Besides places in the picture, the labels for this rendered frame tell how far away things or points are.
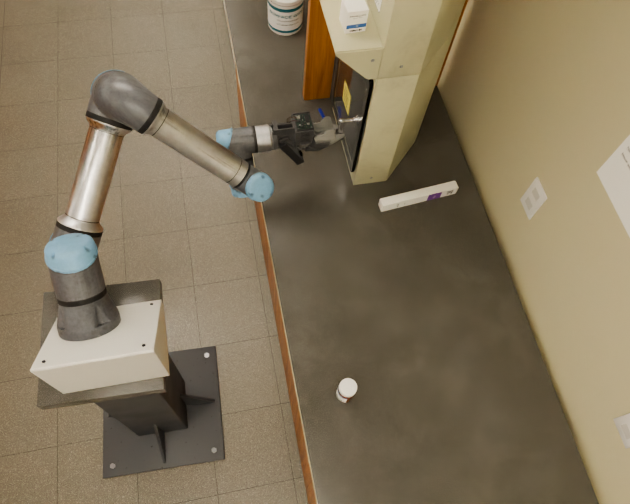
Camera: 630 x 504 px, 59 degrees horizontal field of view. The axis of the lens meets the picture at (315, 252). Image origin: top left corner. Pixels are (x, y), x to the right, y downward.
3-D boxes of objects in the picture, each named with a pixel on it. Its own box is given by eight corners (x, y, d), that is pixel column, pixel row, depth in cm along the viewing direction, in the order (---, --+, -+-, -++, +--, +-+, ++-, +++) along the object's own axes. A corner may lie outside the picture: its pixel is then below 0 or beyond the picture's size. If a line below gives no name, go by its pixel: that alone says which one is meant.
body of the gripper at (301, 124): (316, 131, 154) (273, 136, 152) (314, 150, 162) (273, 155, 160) (311, 109, 158) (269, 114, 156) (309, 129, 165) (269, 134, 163)
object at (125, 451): (103, 478, 222) (7, 446, 142) (104, 361, 243) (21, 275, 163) (225, 459, 229) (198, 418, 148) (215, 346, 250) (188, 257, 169)
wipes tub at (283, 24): (298, 10, 215) (300, -25, 202) (305, 34, 209) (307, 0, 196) (265, 13, 213) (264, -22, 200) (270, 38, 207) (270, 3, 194)
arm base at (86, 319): (49, 344, 135) (39, 308, 132) (69, 315, 149) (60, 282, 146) (113, 337, 136) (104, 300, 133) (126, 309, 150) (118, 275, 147)
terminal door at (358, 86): (333, 100, 189) (346, -1, 154) (353, 174, 176) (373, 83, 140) (330, 100, 189) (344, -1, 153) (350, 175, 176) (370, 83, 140)
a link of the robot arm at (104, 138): (42, 277, 140) (101, 62, 131) (43, 258, 153) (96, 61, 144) (92, 286, 146) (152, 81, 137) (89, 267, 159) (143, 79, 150)
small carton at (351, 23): (359, 16, 134) (362, -6, 128) (365, 31, 132) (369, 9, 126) (339, 19, 133) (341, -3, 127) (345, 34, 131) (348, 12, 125)
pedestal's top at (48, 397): (42, 410, 147) (36, 406, 143) (48, 297, 161) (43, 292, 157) (166, 392, 151) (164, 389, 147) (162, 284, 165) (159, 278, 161)
